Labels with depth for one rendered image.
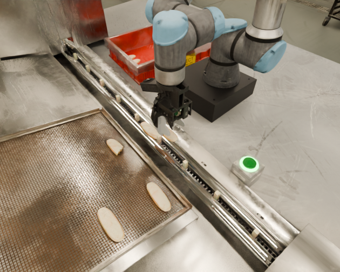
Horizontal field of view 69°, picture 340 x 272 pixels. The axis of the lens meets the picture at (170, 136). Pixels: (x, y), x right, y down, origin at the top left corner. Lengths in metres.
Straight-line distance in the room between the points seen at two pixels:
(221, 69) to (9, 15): 0.89
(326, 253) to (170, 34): 0.58
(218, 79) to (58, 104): 0.61
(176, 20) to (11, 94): 0.73
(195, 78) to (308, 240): 0.70
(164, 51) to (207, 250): 0.51
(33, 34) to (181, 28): 0.92
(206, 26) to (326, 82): 0.87
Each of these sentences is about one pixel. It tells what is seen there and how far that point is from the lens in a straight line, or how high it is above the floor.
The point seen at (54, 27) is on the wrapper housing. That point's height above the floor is 0.99.
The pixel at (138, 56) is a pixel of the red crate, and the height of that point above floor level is 0.82.
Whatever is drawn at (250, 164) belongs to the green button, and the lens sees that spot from 0.77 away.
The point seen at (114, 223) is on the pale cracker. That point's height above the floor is 0.93.
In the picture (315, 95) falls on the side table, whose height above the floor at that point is 0.82.
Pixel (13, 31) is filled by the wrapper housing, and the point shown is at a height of 1.02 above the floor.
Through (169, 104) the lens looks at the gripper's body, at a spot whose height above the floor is 1.07.
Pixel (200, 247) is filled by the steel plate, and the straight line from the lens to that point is 0.72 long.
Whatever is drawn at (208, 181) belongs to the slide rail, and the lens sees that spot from 0.78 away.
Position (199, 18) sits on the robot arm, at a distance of 0.62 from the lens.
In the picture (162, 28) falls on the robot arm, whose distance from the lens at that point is 0.55.
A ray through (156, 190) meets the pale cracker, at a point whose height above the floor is 0.91.
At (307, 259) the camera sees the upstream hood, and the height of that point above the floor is 0.92.
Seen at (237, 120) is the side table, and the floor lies 0.82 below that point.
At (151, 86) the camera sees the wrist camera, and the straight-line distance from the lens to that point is 0.69.
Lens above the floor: 1.50
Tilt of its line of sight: 48 degrees down
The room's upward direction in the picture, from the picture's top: straight up
